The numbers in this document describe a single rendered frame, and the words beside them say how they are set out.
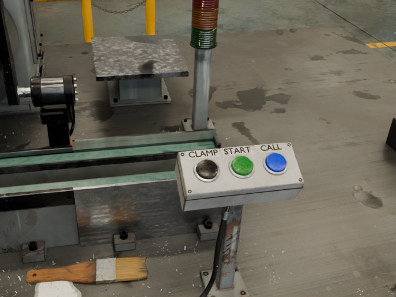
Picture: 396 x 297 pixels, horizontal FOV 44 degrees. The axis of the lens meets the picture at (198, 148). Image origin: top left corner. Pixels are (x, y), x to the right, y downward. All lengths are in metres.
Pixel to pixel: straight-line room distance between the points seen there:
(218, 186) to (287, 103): 0.81
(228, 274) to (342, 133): 0.63
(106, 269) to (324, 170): 0.56
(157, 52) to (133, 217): 0.63
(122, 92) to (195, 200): 0.76
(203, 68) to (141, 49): 0.30
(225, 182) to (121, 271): 0.30
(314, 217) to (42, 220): 0.53
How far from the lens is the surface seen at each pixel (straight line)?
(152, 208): 0.91
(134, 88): 1.39
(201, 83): 1.20
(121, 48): 1.45
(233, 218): 0.76
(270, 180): 0.69
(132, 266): 0.90
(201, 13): 1.12
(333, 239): 1.01
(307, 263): 0.95
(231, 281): 0.86
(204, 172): 0.67
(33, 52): 1.38
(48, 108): 1.02
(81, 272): 0.90
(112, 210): 0.90
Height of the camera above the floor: 1.46
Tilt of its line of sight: 34 degrees down
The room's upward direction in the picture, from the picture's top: 3 degrees clockwise
